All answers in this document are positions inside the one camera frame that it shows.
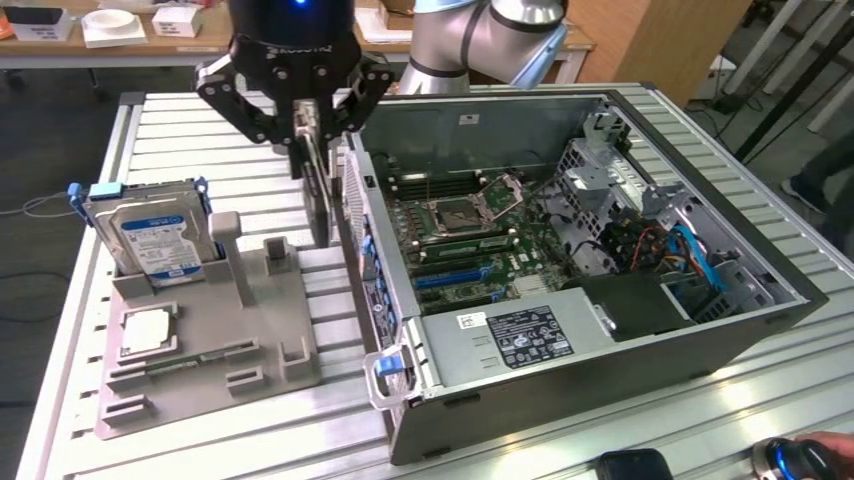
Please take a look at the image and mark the small white box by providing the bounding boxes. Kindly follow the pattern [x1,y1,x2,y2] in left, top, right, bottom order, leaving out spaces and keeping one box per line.
[151,7,206,39]

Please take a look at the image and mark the red and yellow wire bundle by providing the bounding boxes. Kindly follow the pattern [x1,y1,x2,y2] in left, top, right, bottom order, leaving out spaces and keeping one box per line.
[633,227,676,261]

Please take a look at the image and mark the green motherboard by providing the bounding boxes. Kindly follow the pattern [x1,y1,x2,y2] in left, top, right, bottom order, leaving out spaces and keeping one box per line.
[383,167,589,314]

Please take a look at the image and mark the black phone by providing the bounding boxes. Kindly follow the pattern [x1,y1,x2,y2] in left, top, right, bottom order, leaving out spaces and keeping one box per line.
[593,448,676,480]

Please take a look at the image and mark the blue expansion slot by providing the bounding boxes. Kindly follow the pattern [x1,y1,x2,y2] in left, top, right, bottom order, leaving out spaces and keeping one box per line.
[413,267,495,291]

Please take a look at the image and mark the grey parts rack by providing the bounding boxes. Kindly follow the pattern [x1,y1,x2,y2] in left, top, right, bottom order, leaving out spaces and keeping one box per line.
[92,210,323,441]

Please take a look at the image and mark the blue case latch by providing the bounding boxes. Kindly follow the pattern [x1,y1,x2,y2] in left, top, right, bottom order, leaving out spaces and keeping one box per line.
[373,352,409,379]

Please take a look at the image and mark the blue expansion card retainer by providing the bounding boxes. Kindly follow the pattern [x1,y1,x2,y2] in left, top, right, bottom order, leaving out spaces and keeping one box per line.
[359,234,393,321]

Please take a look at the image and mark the blue wire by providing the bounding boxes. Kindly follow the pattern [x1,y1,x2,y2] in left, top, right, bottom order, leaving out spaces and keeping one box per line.
[670,224,733,294]

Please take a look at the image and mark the grey power supply unit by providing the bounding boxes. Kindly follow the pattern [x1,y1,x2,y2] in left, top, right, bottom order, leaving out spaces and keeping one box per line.
[403,287,616,391]

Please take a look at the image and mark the grey floor cable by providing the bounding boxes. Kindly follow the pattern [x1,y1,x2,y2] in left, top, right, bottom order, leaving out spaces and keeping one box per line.
[0,191,92,217]

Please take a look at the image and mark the metal drive cage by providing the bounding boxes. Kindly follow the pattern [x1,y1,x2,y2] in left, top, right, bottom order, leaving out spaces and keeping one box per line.
[550,112,806,324]

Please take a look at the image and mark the wooden cabinet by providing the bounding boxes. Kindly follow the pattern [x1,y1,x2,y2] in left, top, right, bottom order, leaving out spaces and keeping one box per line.
[566,0,756,107]

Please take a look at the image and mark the white tray with bowl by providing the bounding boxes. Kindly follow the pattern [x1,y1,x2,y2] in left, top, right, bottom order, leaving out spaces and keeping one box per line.
[80,9,147,50]

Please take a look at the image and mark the silver CPU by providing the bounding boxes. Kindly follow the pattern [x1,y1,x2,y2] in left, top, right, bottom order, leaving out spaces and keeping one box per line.
[122,309,174,351]

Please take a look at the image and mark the black and silver space mouse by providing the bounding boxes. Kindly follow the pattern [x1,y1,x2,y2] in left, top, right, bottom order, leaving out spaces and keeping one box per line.
[750,435,844,480]

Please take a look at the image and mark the dark graphics card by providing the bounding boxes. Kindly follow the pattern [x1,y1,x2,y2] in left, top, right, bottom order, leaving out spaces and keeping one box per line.
[291,98,343,250]

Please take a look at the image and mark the white table frame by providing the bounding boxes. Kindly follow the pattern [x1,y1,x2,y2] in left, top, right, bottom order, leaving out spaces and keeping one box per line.
[724,0,854,134]

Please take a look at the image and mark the white papers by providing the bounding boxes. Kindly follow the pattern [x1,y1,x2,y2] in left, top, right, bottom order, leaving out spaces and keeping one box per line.
[358,20,415,52]

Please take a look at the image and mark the green RAM stick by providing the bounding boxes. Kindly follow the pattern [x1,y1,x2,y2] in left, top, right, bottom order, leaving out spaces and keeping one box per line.
[419,235,515,259]
[144,352,229,374]

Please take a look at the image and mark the CPU socket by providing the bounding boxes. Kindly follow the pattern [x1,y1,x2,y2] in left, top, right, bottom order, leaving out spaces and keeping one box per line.
[433,197,495,231]

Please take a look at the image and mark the hard disk with blue label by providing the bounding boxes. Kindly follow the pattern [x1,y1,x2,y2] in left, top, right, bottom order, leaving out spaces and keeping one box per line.
[83,184,209,289]

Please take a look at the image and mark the black open PC case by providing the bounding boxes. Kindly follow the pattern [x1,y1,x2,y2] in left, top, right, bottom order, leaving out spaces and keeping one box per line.
[325,88,830,467]

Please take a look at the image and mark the person's hand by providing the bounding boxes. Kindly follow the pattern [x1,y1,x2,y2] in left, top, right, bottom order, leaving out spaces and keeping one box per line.
[797,432,854,464]

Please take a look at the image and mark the metal socket cover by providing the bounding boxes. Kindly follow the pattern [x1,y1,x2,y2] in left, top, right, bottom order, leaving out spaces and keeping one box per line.
[479,172,529,224]

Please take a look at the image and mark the wooden desk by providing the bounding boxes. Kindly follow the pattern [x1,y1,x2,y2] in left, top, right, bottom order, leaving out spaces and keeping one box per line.
[0,0,596,91]

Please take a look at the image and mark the black tripod pole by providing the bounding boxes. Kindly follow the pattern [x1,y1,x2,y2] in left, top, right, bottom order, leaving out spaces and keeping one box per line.
[733,27,854,162]

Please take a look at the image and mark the cardboard box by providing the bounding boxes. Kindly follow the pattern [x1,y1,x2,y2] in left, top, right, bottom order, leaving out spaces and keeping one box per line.
[377,0,418,31]

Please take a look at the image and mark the person's dark trouser leg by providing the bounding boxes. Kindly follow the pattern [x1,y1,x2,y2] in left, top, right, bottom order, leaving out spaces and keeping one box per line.
[780,144,854,251]

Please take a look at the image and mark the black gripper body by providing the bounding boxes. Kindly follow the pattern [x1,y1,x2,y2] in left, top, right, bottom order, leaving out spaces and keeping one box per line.
[230,0,366,104]

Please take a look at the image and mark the white box with black lid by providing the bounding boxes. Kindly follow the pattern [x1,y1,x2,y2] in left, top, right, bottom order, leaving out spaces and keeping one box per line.
[6,7,75,41]

